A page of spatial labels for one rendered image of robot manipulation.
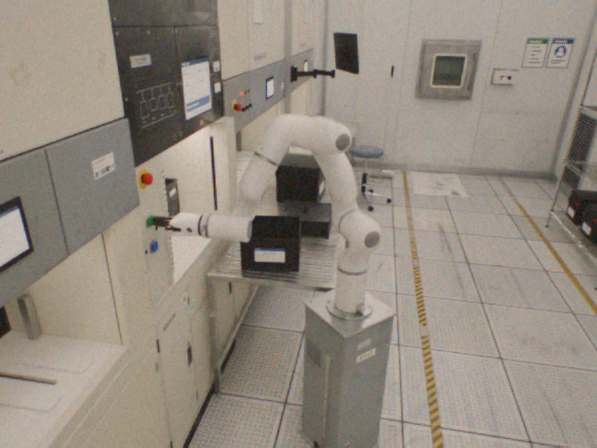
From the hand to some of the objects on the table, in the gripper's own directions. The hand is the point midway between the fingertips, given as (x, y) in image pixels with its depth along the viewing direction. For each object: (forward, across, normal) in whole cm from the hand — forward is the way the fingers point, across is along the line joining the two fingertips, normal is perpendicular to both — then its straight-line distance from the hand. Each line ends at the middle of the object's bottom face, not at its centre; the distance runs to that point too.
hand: (159, 221), depth 154 cm
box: (-25, -150, +44) cm, 158 cm away
